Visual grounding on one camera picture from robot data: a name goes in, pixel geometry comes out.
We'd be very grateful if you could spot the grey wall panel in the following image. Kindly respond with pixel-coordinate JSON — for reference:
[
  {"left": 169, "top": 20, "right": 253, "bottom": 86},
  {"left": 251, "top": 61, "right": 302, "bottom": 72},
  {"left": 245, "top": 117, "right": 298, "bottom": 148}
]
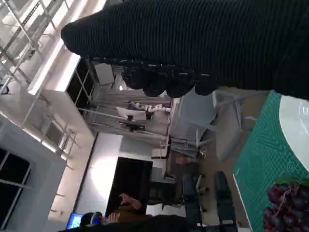
[{"left": 93, "top": 62, "right": 116, "bottom": 86}]

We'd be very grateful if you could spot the metal shelving rack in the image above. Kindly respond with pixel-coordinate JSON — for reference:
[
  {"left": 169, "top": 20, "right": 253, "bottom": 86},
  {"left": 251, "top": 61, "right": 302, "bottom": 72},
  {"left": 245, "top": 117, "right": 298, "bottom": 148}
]
[{"left": 0, "top": 0, "right": 70, "bottom": 80}]

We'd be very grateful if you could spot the white monitor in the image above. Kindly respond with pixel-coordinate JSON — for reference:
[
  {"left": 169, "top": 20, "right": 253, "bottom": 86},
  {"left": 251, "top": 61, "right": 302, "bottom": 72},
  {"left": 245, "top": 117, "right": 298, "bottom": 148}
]
[{"left": 115, "top": 106, "right": 147, "bottom": 121}]

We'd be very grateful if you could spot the white humanoid robot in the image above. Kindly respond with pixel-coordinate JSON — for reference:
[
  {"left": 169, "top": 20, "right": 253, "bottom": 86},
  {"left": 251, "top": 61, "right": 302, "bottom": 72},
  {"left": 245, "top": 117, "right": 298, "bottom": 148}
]
[{"left": 127, "top": 100, "right": 172, "bottom": 114}]

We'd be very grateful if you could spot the large black screen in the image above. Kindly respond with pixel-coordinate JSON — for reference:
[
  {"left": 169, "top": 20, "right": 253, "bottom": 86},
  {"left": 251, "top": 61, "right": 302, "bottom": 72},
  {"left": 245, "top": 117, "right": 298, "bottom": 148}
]
[{"left": 105, "top": 156, "right": 154, "bottom": 218}]

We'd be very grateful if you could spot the laptop with blue screen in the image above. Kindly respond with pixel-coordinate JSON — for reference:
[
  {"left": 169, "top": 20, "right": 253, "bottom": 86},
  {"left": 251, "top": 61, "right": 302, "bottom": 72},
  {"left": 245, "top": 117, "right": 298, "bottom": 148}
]
[{"left": 65, "top": 212, "right": 83, "bottom": 230}]

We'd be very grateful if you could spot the white plate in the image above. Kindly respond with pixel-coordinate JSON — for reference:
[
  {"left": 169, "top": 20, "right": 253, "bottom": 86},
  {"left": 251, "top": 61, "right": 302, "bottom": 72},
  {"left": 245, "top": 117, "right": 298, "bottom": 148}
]
[{"left": 279, "top": 95, "right": 309, "bottom": 172}]

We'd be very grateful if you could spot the green cutting mat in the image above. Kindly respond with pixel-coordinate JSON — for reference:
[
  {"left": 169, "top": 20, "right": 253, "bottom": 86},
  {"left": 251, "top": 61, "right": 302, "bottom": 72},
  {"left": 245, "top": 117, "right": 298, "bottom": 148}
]
[{"left": 232, "top": 90, "right": 309, "bottom": 232}]

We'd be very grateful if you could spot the grey chair white frame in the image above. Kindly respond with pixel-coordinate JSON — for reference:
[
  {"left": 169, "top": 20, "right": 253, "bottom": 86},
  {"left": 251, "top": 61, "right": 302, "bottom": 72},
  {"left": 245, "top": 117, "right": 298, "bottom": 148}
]
[{"left": 197, "top": 90, "right": 258, "bottom": 163}]

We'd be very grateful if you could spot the black knitted gloved right hand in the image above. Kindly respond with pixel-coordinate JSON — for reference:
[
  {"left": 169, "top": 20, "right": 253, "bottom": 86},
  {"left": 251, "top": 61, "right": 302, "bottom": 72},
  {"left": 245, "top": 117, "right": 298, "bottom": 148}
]
[{"left": 60, "top": 0, "right": 309, "bottom": 100}]

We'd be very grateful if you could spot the purple toy grape bunch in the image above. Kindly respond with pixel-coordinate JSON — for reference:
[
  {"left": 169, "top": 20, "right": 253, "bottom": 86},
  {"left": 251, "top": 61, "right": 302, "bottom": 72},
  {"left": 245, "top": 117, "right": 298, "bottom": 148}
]
[{"left": 262, "top": 177, "right": 309, "bottom": 232}]

